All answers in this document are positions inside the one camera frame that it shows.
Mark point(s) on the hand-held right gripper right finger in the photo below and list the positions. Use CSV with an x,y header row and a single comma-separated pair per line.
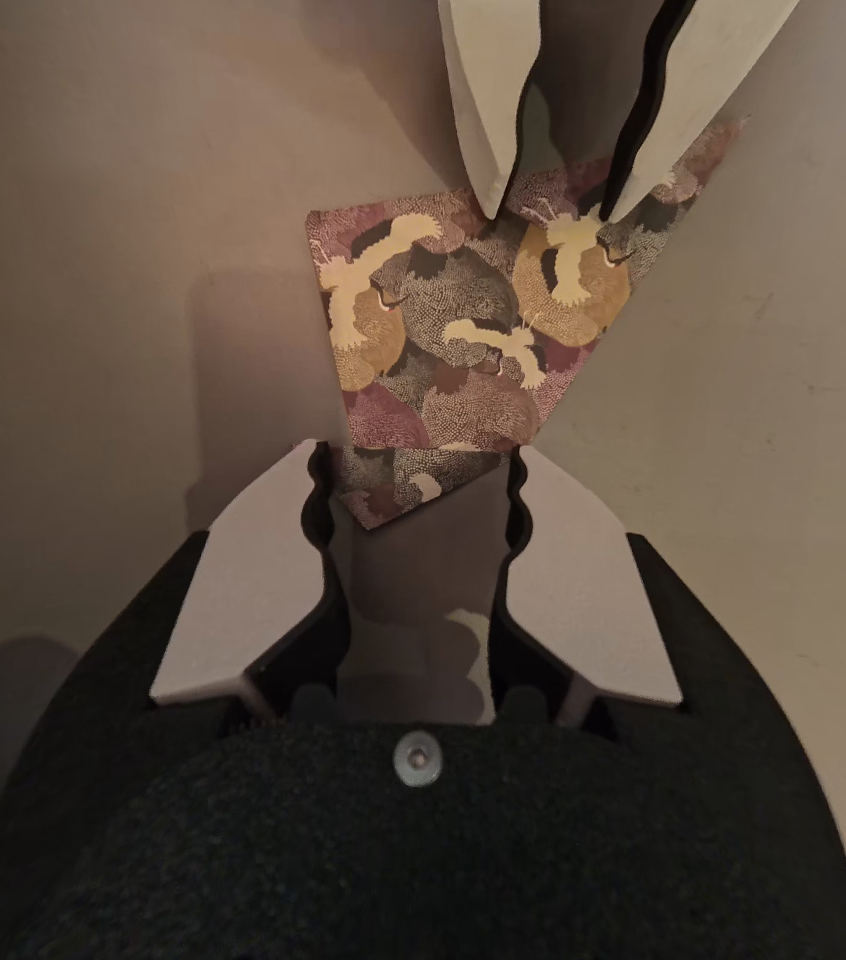
x,y
588,600

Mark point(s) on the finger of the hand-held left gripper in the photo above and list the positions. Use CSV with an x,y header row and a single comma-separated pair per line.
x,y
486,75
707,67

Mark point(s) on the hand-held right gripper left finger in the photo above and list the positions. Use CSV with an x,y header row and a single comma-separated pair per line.
x,y
243,600

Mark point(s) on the crane patterned origami paper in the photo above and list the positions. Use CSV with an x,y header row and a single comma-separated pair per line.
x,y
453,337

